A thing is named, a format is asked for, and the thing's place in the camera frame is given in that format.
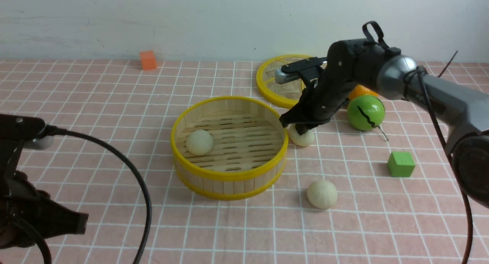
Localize green toy ball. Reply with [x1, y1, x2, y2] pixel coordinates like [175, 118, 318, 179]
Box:
[347, 95, 385, 131]

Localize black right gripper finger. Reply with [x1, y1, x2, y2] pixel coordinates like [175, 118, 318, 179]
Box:
[279, 109, 306, 128]
[296, 122, 319, 135]

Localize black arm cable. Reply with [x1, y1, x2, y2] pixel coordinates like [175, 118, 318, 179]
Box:
[405, 50, 474, 264]
[8, 126, 152, 264]

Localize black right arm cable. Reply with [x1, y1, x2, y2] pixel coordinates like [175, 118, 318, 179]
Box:
[405, 50, 474, 264]

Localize green cube block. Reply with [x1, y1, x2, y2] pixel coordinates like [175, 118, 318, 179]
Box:
[387, 151, 416, 178]

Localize yellow bamboo steamer lid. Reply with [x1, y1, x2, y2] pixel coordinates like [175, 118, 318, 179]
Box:
[256, 54, 327, 109]

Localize white steamed bun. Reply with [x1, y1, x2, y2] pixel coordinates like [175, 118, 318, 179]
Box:
[307, 179, 338, 210]
[186, 130, 214, 156]
[288, 125, 316, 147]

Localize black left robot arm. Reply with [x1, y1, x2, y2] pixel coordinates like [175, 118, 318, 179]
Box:
[0, 114, 89, 249]

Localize bamboo steamer tray yellow rims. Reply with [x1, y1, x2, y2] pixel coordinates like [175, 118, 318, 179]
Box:
[170, 96, 288, 200]

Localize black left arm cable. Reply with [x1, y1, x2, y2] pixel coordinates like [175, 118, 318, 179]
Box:
[8, 126, 152, 264]

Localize orange toy fruit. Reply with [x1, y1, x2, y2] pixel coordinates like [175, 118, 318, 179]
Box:
[348, 85, 379, 100]

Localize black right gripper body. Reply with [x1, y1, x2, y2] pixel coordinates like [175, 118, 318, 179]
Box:
[295, 38, 382, 123]

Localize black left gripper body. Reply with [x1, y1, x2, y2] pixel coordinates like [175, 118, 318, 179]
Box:
[0, 172, 89, 249]

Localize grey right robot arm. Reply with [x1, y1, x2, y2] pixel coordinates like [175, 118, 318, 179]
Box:
[275, 38, 488, 207]

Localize orange cube block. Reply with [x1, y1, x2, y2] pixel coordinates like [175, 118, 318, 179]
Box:
[139, 50, 157, 71]

